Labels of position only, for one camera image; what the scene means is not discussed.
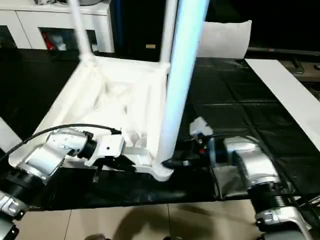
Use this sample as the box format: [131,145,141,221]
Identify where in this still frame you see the white plastic table leg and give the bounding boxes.
[0,117,23,153]
[69,0,97,66]
[152,0,211,170]
[159,0,177,67]

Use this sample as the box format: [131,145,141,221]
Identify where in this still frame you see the white plastic table top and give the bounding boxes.
[8,55,176,183]

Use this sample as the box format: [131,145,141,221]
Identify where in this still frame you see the black quilted mat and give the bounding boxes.
[0,47,320,211]

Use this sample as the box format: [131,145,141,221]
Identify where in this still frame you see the white flat panel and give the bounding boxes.
[244,58,320,141]

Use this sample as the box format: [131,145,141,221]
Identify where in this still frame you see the grey cushion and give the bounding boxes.
[197,19,253,60]

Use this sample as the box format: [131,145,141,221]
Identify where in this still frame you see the black bar with red mark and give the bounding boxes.
[247,47,320,56]

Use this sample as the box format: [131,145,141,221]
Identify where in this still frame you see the black cabinet with gold label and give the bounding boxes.
[111,0,208,62]

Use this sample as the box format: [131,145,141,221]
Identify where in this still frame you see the white sideboard with glass doors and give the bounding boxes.
[0,0,115,53]

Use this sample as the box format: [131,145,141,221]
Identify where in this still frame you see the grey helmet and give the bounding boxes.
[79,0,111,6]

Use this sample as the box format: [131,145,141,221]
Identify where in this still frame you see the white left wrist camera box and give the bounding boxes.
[84,134,126,167]

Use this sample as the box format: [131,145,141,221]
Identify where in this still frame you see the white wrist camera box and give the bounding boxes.
[189,116,216,166]
[84,134,126,167]

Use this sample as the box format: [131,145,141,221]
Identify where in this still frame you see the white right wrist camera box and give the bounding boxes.
[189,116,216,166]

